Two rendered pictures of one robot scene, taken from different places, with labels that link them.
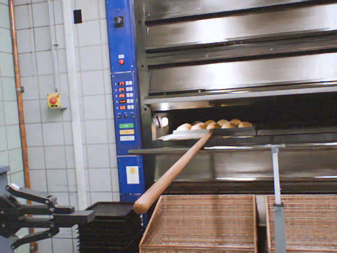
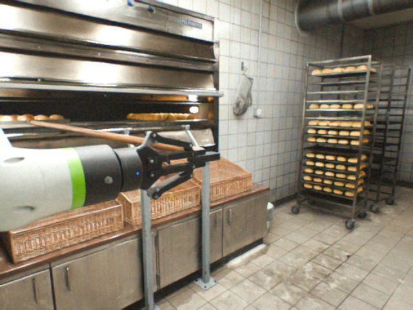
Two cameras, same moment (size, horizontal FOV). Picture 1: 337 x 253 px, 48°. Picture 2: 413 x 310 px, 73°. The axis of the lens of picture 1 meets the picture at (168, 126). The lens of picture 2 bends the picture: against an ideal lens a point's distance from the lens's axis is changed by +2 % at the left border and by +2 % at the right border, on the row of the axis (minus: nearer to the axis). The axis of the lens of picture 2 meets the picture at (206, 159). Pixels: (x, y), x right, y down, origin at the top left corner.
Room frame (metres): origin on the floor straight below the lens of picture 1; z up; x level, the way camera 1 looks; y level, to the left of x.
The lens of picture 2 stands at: (0.36, 0.67, 1.30)
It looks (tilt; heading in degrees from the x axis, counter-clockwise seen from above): 11 degrees down; 304
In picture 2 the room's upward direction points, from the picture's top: straight up
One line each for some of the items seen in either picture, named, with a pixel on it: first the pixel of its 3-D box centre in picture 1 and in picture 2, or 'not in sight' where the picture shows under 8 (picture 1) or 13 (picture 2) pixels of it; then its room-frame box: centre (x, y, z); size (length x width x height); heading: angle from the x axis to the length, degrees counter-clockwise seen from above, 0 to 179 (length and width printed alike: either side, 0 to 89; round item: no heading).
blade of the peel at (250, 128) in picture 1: (215, 128); (22, 121); (2.70, -0.34, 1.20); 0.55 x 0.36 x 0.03; 78
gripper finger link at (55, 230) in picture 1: (62, 228); (194, 168); (0.69, 0.21, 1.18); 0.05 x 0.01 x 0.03; 75
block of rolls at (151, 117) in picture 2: not in sight; (161, 116); (2.32, -1.44, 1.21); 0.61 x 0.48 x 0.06; 165
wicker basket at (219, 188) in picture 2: not in sight; (211, 174); (1.63, -1.31, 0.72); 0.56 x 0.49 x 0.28; 75
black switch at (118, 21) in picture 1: (117, 17); not in sight; (2.25, 0.26, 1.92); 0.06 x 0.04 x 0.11; 75
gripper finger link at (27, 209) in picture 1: (31, 209); (169, 156); (0.71, 0.27, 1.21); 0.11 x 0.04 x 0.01; 75
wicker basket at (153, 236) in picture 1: (202, 231); (59, 208); (1.93, -0.14, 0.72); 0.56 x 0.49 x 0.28; 77
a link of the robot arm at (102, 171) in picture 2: not in sight; (93, 174); (0.75, 0.41, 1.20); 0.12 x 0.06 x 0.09; 165
